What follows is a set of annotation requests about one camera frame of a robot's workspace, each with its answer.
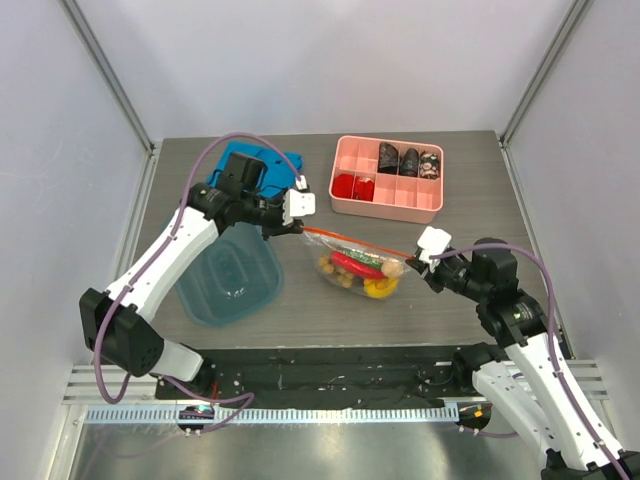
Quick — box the garlic bulb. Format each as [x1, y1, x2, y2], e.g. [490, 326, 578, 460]
[380, 259, 404, 279]

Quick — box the yellow lemon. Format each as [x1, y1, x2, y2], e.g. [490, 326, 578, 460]
[363, 278, 399, 299]

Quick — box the red chili pepper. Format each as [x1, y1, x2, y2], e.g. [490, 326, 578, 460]
[329, 251, 385, 279]

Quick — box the green chili pepper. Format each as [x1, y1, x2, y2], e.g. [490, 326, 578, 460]
[339, 247, 385, 269]

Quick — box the clear zip bag orange zipper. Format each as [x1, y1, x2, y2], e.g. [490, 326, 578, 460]
[303, 227, 409, 300]

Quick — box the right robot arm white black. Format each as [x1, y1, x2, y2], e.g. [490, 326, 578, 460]
[406, 227, 639, 479]

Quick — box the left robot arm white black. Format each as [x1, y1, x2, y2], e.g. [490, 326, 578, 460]
[79, 153, 316, 399]

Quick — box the teal plastic food tray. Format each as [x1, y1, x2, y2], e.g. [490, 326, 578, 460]
[175, 223, 284, 327]

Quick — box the blue folded cloth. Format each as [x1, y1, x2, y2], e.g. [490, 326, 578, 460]
[206, 141, 296, 198]

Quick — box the red rolled sock right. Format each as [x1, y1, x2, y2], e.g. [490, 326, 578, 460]
[352, 176, 375, 202]

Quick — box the pink compartment organizer box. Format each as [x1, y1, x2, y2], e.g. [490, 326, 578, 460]
[328, 135, 444, 224]

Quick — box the floral rolled sock right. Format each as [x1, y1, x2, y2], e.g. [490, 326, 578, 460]
[418, 151, 441, 180]

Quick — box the black rolled sock middle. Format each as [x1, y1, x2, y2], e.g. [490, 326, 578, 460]
[398, 148, 420, 177]

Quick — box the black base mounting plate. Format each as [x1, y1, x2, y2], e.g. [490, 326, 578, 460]
[154, 342, 501, 410]

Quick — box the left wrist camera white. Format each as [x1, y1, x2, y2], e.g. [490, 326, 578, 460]
[283, 175, 316, 225]

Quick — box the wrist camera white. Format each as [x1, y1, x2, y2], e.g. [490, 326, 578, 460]
[416, 226, 452, 270]
[283, 175, 316, 225]

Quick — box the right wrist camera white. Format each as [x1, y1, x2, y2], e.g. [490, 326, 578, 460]
[416, 226, 452, 270]

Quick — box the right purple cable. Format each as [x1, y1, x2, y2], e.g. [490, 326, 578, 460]
[429, 243, 632, 480]

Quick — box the purple cable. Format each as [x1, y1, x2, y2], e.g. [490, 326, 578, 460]
[429, 243, 632, 480]
[92, 131, 308, 432]

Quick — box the slotted cable duct rail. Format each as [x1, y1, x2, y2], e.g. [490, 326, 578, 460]
[85, 403, 459, 425]

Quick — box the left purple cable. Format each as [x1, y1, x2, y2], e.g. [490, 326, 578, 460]
[92, 131, 308, 432]

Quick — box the left aluminium frame post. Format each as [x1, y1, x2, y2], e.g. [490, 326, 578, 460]
[57, 0, 156, 151]

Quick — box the aluminium frame post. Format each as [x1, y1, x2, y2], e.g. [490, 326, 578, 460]
[57, 0, 156, 151]
[499, 0, 597, 149]

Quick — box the right aluminium frame post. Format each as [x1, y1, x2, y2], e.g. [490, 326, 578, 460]
[499, 0, 597, 149]

